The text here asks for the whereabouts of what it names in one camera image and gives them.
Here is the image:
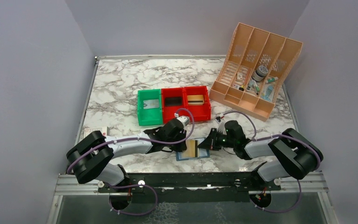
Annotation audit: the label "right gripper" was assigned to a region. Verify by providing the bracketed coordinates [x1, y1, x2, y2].
[198, 128, 236, 151]

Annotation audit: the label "blue leather card holder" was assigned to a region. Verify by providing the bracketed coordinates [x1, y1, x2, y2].
[176, 138, 210, 161]

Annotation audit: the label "gold credit card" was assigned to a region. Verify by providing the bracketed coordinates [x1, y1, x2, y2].
[187, 95, 205, 105]
[184, 140, 198, 158]

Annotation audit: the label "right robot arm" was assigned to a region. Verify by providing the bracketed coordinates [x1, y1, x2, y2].
[198, 120, 324, 190]

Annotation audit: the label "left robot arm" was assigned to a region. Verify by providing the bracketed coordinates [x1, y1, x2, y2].
[66, 116, 191, 192]

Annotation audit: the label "black card in bin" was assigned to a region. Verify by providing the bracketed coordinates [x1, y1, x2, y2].
[164, 97, 183, 107]

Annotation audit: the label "silver card in bin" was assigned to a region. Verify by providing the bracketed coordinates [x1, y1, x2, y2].
[143, 99, 160, 109]

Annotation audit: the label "green plastic bin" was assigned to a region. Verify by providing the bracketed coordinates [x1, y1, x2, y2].
[137, 89, 163, 126]

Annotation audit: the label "middle red plastic bin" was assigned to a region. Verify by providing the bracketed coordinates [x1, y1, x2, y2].
[161, 87, 187, 124]

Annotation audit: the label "red plastic bin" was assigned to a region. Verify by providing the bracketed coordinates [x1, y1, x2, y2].
[184, 86, 211, 122]
[161, 87, 187, 124]

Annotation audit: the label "right red plastic bin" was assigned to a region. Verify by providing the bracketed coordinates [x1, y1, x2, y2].
[184, 86, 211, 122]

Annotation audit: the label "small items in organizer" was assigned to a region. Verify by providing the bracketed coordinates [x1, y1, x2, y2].
[231, 71, 260, 95]

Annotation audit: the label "light blue packet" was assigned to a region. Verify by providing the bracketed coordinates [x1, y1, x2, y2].
[261, 85, 275, 102]

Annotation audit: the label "small white red box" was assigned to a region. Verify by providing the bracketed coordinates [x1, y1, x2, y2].
[83, 126, 109, 138]

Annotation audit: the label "green tipped tube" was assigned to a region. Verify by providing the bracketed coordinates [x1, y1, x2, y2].
[265, 77, 279, 84]

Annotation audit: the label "round grey jar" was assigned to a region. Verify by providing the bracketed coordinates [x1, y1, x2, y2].
[252, 65, 269, 82]

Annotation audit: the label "peach desk organizer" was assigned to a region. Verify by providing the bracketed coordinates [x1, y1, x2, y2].
[209, 23, 303, 121]

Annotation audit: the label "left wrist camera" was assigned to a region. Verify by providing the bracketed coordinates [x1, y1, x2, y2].
[174, 113, 191, 127]

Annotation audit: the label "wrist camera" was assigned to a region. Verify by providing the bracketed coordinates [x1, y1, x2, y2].
[215, 114, 226, 133]
[174, 113, 191, 127]

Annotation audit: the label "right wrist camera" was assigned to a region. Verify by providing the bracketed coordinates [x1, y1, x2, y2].
[215, 114, 226, 133]

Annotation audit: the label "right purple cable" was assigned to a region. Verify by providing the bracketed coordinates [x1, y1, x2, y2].
[215, 111, 323, 171]

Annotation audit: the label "purple cable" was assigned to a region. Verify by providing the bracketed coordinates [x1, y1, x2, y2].
[215, 111, 323, 171]
[67, 108, 195, 175]

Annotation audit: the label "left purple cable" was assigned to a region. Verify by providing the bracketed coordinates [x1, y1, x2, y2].
[67, 108, 195, 175]

